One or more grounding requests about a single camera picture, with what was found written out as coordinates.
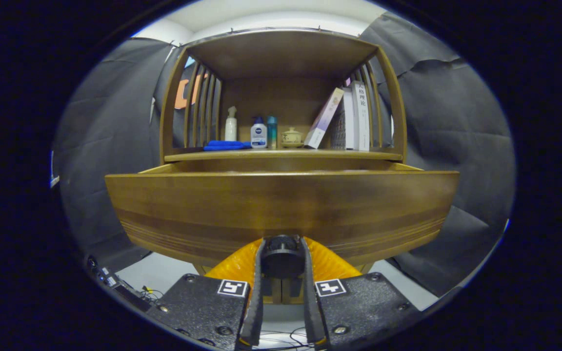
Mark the wooden cabinet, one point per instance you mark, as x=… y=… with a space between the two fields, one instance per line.
x=281 y=53

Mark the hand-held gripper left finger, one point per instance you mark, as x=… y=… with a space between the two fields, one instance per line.
x=203 y=307

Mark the dark patterned book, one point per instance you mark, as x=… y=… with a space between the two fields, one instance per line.
x=340 y=131

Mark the white bottle with blue cap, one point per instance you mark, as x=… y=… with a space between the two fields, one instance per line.
x=258 y=136

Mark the white pump bottle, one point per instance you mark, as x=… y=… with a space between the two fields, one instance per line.
x=230 y=129

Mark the wooden drawer with black knob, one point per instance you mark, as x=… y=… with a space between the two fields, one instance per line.
x=281 y=204

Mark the white and blue device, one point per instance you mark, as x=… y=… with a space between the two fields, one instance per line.
x=54 y=181

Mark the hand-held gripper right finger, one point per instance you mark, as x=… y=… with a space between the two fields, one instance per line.
x=364 y=307

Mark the purple and white book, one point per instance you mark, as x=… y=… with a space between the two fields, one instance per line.
x=322 y=119

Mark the wooden countertop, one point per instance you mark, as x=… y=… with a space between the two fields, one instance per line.
x=286 y=154

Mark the beige lidded teacup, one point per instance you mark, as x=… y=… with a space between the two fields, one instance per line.
x=291 y=137

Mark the blue folded cloth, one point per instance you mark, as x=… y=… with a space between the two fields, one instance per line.
x=225 y=145

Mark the teal bottle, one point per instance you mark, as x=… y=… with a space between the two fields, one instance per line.
x=272 y=131

